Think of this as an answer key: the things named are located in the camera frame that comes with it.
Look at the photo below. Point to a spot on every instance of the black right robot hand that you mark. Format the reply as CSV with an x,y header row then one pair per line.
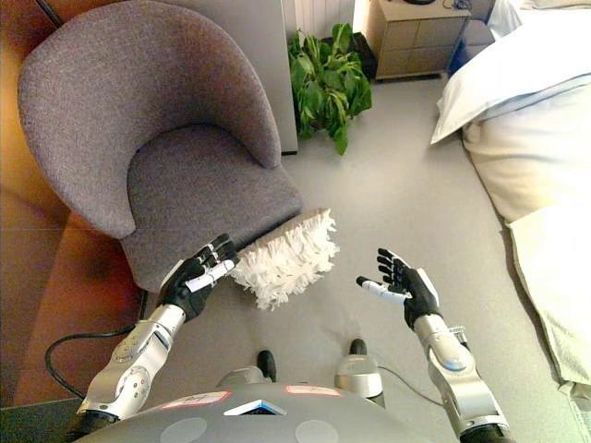
x,y
418,290

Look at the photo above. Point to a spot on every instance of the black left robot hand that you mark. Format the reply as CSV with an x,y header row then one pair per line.
x,y
187,286

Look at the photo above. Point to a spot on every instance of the white fringed throw pillow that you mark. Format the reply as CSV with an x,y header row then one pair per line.
x,y
286,258

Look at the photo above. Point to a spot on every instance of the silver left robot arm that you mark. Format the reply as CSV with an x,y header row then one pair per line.
x,y
134,360

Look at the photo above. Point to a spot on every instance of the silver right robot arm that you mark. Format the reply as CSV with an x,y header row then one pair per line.
x,y
454,374

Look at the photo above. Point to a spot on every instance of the white bed pillow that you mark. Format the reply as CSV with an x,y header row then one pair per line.
x,y
517,74

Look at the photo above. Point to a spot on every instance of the silver right robot leg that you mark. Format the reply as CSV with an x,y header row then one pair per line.
x,y
358,374

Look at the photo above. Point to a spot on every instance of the silver robot leg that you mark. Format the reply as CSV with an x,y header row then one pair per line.
x,y
251,371
358,374

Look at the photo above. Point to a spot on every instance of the silver left robot leg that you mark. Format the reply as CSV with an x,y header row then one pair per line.
x,y
251,371

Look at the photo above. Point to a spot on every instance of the grey robot torso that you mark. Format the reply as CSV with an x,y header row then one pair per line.
x,y
258,420

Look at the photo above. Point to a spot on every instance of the grey fabric armchair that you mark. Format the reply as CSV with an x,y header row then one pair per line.
x,y
152,129

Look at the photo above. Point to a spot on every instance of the white patterned cloth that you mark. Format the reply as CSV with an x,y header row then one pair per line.
x,y
579,410

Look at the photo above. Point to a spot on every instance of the green leafy potted plant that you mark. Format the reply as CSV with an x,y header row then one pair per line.
x,y
328,87

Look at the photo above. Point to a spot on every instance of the black bag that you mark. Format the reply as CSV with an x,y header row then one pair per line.
x,y
365,53

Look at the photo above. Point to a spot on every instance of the beige wooden nightstand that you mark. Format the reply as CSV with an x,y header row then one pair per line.
x,y
415,41

